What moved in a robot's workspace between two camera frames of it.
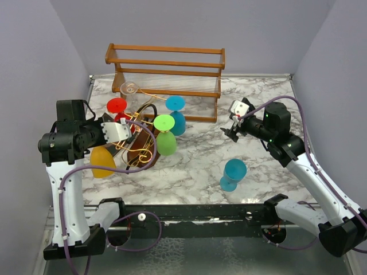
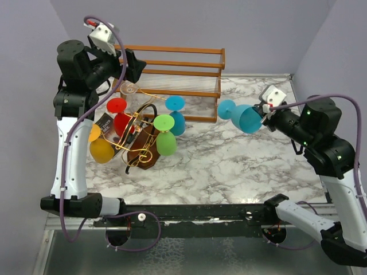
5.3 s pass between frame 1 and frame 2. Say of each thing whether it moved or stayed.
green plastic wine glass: stayed
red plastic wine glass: stayed
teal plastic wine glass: moved
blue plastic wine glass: stayed
